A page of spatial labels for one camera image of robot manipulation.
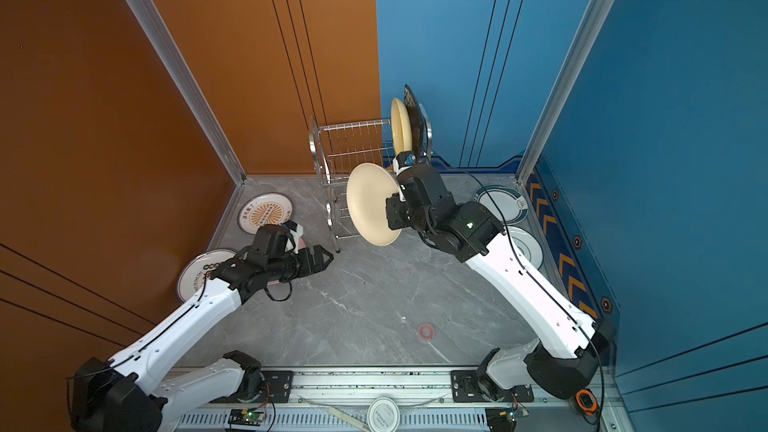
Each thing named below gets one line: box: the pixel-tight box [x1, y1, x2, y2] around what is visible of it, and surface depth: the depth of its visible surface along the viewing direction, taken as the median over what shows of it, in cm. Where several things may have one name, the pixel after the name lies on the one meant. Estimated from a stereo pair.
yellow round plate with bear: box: [391, 98, 413, 157], surface depth 76 cm
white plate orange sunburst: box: [237, 192, 294, 235], surface depth 111 cm
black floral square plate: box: [403, 84, 424, 162], surface depth 77 cm
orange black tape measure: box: [575, 388, 599, 416], surface depth 70 cm
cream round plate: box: [346, 162, 402, 247], surface depth 74 cm
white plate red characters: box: [177, 249, 237, 303], surface depth 95 cm
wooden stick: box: [328, 406, 370, 432], surface depth 71 cm
